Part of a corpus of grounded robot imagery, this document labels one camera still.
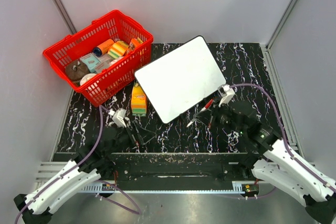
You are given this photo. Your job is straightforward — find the white whiteboard black frame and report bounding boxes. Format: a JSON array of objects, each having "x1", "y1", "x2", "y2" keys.
[{"x1": 134, "y1": 36, "x2": 226, "y2": 124}]

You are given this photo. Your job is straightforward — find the pink white packet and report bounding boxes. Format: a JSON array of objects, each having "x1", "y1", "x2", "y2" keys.
[{"x1": 94, "y1": 54, "x2": 123, "y2": 73}]

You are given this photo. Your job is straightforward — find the brown round donut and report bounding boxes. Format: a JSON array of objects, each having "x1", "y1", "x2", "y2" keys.
[{"x1": 65, "y1": 60, "x2": 90, "y2": 82}]

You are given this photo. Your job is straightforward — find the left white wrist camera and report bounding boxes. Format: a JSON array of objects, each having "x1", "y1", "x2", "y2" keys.
[{"x1": 108, "y1": 108, "x2": 127, "y2": 127}]

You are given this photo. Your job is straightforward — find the red plastic shopping basket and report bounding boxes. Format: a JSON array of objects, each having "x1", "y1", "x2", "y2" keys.
[{"x1": 43, "y1": 10, "x2": 154, "y2": 107}]

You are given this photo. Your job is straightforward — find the orange snack box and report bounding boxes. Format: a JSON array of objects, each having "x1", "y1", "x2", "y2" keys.
[{"x1": 127, "y1": 37, "x2": 143, "y2": 54}]

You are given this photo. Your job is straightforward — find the teal small box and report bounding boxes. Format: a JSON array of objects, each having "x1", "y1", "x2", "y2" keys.
[{"x1": 80, "y1": 53, "x2": 100, "y2": 73}]

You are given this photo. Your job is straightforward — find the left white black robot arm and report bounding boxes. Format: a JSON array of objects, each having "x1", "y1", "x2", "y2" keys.
[{"x1": 14, "y1": 122, "x2": 156, "y2": 223}]

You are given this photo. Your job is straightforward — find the red capped whiteboard marker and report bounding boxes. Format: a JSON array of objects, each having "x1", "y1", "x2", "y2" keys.
[{"x1": 186, "y1": 110, "x2": 206, "y2": 127}]

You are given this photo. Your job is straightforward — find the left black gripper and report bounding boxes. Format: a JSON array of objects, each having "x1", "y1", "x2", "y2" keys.
[{"x1": 103, "y1": 120, "x2": 156, "y2": 157}]

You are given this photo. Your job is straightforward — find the white round container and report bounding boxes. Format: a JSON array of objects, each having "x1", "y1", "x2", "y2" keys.
[{"x1": 79, "y1": 73, "x2": 97, "y2": 86}]

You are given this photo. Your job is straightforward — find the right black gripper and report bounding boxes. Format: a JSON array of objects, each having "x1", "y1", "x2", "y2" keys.
[{"x1": 194, "y1": 99, "x2": 245, "y2": 135}]

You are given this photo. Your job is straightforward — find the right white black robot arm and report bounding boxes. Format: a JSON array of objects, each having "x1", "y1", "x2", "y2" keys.
[{"x1": 193, "y1": 100, "x2": 335, "y2": 223}]

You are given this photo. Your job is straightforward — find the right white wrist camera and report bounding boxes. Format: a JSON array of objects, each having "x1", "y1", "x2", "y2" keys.
[{"x1": 218, "y1": 84, "x2": 235, "y2": 107}]

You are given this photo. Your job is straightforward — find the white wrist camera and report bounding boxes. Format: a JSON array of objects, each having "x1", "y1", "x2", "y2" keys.
[
  {"x1": 218, "y1": 84, "x2": 235, "y2": 107},
  {"x1": 108, "y1": 108, "x2": 127, "y2": 127}
]

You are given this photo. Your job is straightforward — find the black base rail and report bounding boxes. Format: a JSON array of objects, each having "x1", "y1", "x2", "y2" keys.
[{"x1": 83, "y1": 153, "x2": 271, "y2": 183}]

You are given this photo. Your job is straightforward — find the stacked colourful sponge pack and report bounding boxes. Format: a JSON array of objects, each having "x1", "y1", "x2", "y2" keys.
[{"x1": 131, "y1": 82, "x2": 147, "y2": 116}]

